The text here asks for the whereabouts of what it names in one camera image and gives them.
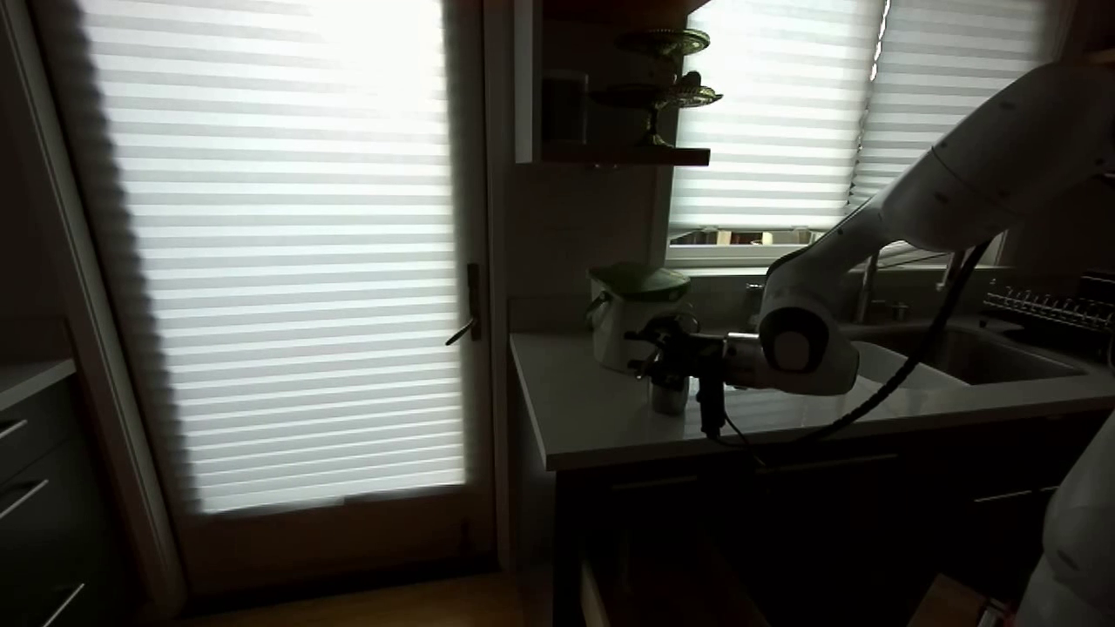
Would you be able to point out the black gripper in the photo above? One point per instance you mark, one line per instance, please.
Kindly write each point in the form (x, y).
(699, 358)

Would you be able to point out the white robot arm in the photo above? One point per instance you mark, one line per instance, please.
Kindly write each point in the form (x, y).
(1004, 163)

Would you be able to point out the white window blind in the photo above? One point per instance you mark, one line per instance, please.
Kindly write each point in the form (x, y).
(826, 101)

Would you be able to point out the kitchen sink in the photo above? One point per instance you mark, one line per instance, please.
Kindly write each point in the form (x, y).
(977, 358)

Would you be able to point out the dish rack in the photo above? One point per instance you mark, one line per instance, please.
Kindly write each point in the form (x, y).
(1089, 310)

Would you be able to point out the white door blind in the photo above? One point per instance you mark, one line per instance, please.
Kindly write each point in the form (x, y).
(288, 173)

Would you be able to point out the dark kitchen cabinet drawers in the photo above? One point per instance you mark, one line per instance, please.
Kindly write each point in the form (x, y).
(58, 551)

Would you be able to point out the black door handle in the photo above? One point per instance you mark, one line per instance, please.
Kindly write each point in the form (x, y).
(468, 308)

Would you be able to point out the wooden wall shelf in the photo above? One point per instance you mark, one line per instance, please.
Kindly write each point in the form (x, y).
(600, 81)

